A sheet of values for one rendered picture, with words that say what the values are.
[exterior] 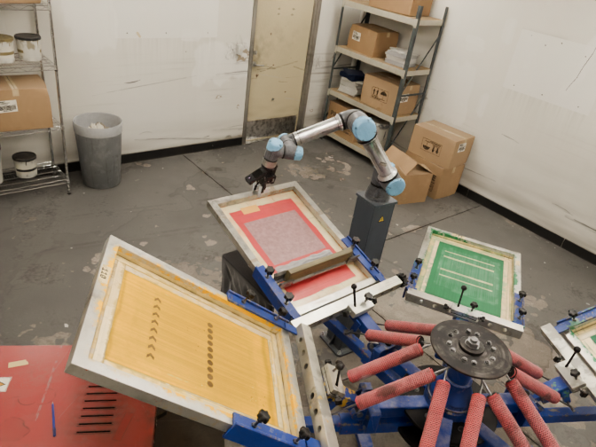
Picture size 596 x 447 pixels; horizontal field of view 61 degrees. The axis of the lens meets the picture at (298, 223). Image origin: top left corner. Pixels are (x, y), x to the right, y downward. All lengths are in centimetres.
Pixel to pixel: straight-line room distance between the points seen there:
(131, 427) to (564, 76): 506
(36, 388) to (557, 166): 514
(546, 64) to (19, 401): 530
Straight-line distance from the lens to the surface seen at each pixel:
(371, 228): 309
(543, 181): 598
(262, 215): 270
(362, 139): 265
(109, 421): 184
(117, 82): 568
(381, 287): 251
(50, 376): 201
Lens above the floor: 255
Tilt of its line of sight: 30 degrees down
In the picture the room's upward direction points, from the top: 9 degrees clockwise
